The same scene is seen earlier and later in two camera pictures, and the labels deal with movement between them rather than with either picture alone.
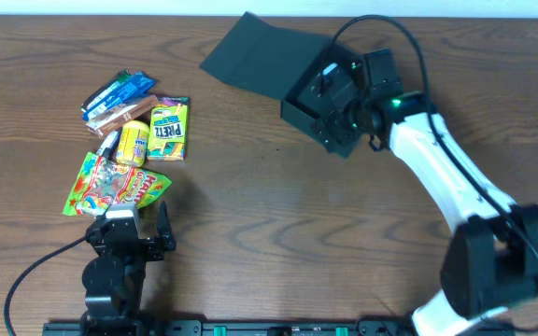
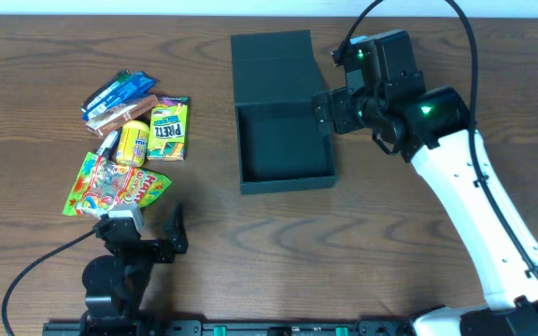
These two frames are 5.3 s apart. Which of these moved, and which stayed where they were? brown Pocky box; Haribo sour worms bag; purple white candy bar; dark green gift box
Moved: dark green gift box
Stayed: brown Pocky box; purple white candy bar; Haribo sour worms bag
